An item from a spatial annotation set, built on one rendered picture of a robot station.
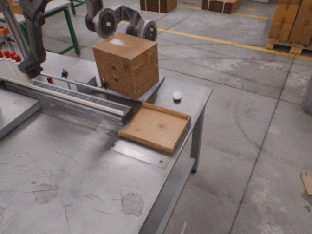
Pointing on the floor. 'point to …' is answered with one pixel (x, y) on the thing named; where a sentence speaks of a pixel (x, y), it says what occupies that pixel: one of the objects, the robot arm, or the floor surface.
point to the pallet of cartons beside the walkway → (292, 26)
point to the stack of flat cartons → (158, 5)
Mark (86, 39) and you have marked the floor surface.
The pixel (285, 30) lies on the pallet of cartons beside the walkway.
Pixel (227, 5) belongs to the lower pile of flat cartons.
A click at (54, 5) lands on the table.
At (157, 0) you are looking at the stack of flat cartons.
